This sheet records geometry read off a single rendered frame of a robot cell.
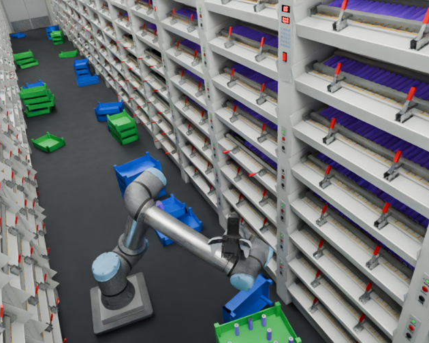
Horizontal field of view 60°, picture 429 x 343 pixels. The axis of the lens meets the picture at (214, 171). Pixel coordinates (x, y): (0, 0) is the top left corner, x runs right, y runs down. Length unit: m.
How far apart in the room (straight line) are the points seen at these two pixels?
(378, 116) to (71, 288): 2.03
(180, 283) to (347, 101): 1.55
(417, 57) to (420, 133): 0.19
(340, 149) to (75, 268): 1.91
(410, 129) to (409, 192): 0.19
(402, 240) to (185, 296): 1.36
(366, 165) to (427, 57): 0.40
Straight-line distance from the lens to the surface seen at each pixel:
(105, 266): 2.05
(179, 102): 2.76
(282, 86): 1.47
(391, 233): 1.32
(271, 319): 1.77
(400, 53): 1.07
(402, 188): 1.19
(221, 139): 2.19
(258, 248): 1.58
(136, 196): 1.58
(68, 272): 2.66
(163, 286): 2.36
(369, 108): 1.18
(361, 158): 1.29
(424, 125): 1.10
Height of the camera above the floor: 1.78
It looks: 34 degrees down
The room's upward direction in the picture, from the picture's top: 6 degrees counter-clockwise
